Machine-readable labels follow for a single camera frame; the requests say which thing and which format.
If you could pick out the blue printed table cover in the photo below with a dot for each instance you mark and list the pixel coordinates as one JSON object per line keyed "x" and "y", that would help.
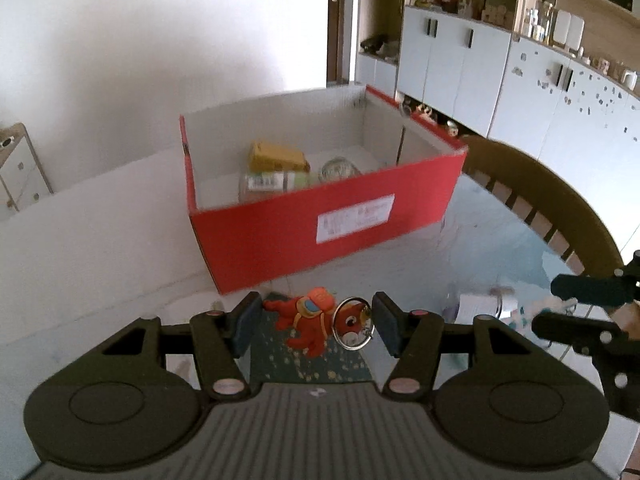
{"x": 500, "y": 250}

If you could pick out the clear glass jar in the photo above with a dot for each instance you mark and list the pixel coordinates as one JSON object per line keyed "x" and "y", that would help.
{"x": 340, "y": 170}

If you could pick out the grey plush toys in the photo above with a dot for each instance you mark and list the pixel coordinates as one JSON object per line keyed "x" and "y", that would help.
{"x": 377, "y": 45}

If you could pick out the beige shoe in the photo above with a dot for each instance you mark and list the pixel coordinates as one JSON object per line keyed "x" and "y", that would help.
{"x": 425, "y": 111}

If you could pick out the green-white packet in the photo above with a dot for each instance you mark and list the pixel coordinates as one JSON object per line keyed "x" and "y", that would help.
{"x": 272, "y": 182}

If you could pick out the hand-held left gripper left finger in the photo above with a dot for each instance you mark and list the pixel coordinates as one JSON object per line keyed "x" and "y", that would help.
{"x": 246, "y": 325}

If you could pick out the brown wooden chair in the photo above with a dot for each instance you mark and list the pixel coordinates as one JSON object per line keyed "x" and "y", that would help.
{"x": 550, "y": 185}

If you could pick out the white storage containers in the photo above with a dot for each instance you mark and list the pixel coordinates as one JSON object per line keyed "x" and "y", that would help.
{"x": 569, "y": 27}

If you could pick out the white mug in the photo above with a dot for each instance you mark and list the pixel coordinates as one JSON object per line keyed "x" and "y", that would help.
{"x": 629, "y": 79}

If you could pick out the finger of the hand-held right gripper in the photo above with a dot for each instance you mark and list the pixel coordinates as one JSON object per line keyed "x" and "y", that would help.
{"x": 575, "y": 329}
{"x": 592, "y": 289}

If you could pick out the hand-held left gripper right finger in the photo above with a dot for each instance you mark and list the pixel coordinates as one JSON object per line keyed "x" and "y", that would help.
{"x": 387, "y": 322}

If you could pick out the light blue two-door cabinet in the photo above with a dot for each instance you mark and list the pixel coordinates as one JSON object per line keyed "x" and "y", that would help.
{"x": 450, "y": 65}

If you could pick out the white sunglasses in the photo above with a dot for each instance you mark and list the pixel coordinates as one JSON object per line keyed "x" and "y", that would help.
{"x": 6, "y": 142}

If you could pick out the low light blue cabinet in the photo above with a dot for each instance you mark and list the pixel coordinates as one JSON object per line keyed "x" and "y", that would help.
{"x": 377, "y": 72}

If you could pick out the clear glass bottles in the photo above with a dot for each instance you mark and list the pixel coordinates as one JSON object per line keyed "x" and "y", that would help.
{"x": 542, "y": 20}

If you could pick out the white drawer cabinet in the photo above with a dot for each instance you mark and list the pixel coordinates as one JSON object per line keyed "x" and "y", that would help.
{"x": 22, "y": 170}

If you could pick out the brown wooden door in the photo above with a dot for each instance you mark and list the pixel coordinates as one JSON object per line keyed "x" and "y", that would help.
{"x": 342, "y": 25}

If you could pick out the red cardboard box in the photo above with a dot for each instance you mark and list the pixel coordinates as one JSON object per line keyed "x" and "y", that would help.
{"x": 260, "y": 240}

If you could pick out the light blue sticker-covered cabinet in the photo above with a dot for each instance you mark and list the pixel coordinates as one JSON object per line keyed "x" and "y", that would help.
{"x": 575, "y": 125}

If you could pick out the pink mug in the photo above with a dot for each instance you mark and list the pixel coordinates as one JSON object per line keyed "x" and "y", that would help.
{"x": 602, "y": 65}

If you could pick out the white paper roll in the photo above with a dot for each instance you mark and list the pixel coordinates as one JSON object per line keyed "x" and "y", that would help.
{"x": 480, "y": 305}

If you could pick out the white and teal small toy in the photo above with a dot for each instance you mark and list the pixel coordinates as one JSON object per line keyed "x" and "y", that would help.
{"x": 545, "y": 305}

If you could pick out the yellow packet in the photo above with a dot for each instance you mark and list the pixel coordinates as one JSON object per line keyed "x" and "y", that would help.
{"x": 275, "y": 156}

